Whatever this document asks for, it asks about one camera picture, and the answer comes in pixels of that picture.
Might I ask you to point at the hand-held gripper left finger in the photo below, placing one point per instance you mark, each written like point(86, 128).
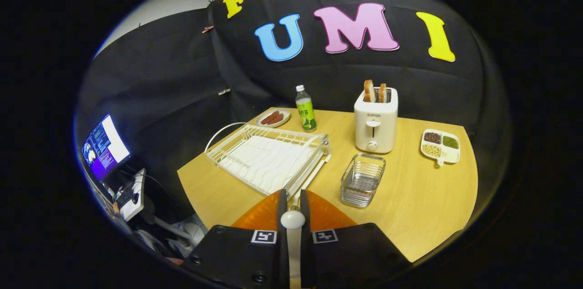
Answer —
point(282, 261)

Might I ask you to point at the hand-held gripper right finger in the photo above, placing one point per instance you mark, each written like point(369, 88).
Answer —
point(305, 261)

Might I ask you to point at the pink and white spoon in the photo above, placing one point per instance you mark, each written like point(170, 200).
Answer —
point(292, 219)

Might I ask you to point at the small beige plate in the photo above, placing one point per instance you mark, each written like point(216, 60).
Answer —
point(284, 112)

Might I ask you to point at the white divided dish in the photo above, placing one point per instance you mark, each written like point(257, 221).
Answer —
point(451, 156)

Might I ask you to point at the red sausage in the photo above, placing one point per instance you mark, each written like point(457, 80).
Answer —
point(276, 120)
point(270, 118)

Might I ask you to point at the white toaster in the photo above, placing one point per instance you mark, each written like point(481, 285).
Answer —
point(375, 134)

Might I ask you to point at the green tea bottle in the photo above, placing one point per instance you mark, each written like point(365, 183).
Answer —
point(306, 113)

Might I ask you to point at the white laptop stand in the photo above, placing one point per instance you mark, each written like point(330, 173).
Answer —
point(136, 207)

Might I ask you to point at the pile of yellow soybeans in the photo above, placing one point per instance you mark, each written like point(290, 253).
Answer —
point(431, 150)

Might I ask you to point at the pile of dark brown beans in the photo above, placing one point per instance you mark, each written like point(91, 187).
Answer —
point(432, 137)

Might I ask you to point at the small white clip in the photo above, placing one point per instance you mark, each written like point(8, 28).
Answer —
point(224, 91)

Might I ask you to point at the pile of green beans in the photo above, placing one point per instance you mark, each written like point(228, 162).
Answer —
point(450, 142)

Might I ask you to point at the open laptop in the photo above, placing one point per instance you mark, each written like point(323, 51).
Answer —
point(104, 147)

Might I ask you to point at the black backdrop cloth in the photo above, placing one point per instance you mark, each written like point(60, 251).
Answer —
point(182, 74)

